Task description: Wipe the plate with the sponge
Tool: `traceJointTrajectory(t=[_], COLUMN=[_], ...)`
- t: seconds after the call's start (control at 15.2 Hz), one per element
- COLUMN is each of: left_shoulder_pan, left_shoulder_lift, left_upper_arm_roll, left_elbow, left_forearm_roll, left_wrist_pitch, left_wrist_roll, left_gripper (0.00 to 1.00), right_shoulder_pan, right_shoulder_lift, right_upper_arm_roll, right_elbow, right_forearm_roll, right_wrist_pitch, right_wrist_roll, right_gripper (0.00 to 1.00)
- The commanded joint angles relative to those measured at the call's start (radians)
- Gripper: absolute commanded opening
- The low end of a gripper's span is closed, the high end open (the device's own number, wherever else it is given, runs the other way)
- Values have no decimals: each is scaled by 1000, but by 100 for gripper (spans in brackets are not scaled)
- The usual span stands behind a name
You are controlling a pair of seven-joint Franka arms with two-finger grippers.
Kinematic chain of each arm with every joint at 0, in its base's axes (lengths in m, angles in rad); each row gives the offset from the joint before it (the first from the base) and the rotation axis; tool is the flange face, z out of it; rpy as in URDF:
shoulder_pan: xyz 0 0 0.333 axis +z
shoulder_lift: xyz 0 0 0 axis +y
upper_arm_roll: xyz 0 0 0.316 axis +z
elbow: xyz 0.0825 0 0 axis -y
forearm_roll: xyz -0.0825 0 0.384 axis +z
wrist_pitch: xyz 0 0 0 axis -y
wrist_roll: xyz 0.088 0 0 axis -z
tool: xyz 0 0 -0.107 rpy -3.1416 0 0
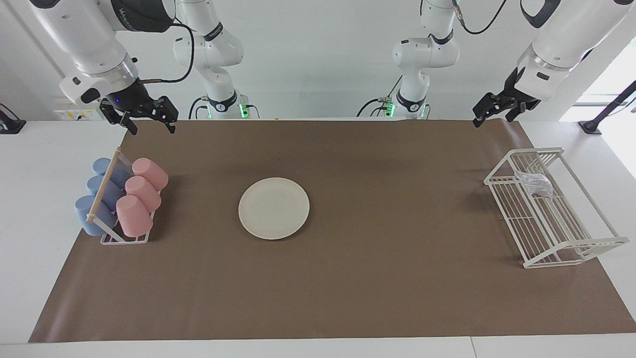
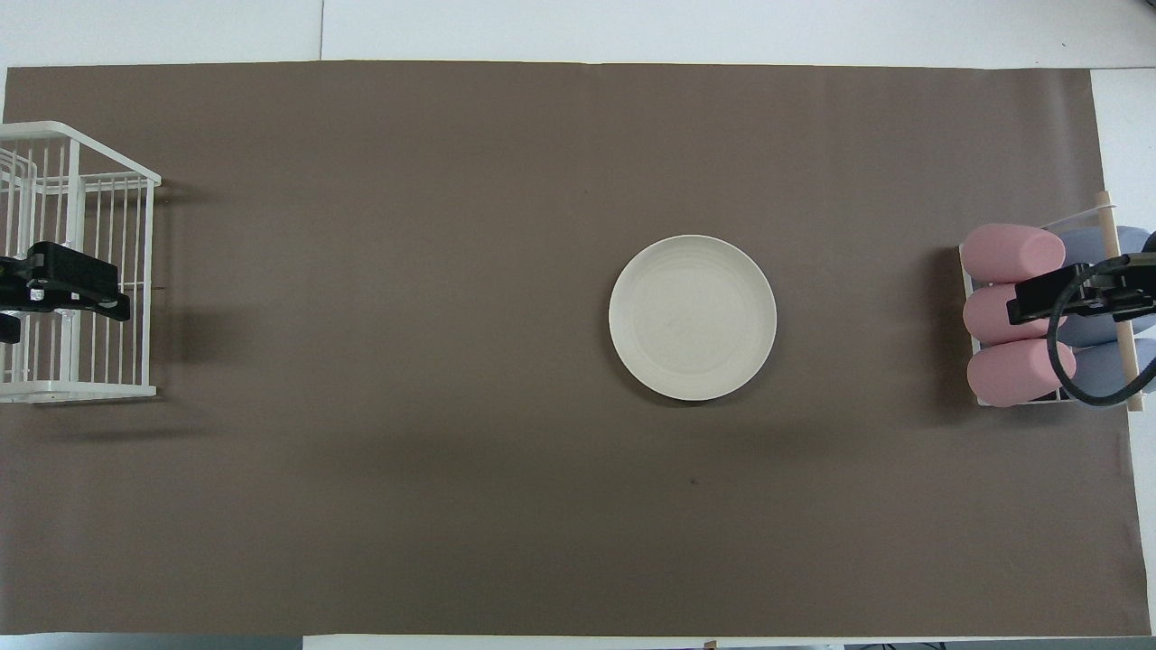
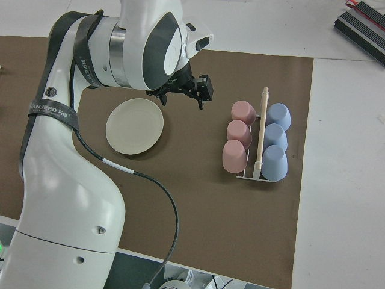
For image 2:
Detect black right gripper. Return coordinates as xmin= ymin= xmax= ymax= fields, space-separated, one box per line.
xmin=1009 ymin=255 xmax=1156 ymax=327

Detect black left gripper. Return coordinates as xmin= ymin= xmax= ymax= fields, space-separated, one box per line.
xmin=0 ymin=242 xmax=132 ymax=344

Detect round cream plate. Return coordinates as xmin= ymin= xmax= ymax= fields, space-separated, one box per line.
xmin=608 ymin=235 xmax=778 ymax=403

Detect pink plastic cup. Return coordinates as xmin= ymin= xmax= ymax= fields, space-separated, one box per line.
xmin=963 ymin=283 xmax=1071 ymax=346
xmin=966 ymin=339 xmax=1077 ymax=407
xmin=960 ymin=224 xmax=1067 ymax=285

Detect white cup rack wooden bar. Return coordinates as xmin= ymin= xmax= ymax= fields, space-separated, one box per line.
xmin=957 ymin=190 xmax=1148 ymax=414

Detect brown paper table mat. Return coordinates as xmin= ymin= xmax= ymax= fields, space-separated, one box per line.
xmin=0 ymin=61 xmax=1152 ymax=637

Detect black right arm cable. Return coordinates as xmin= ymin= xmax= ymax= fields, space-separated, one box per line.
xmin=1048 ymin=255 xmax=1156 ymax=407

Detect white wire dish rack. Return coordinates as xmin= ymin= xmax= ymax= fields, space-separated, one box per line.
xmin=0 ymin=121 xmax=162 ymax=404

